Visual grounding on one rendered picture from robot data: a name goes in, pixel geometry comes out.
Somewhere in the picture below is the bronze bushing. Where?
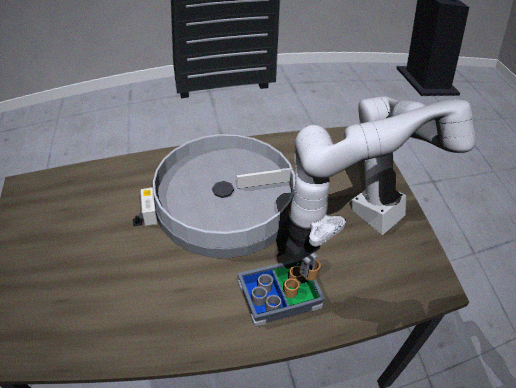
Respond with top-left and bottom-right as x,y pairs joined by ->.
289,266 -> 303,284
284,279 -> 299,298
305,260 -> 320,280

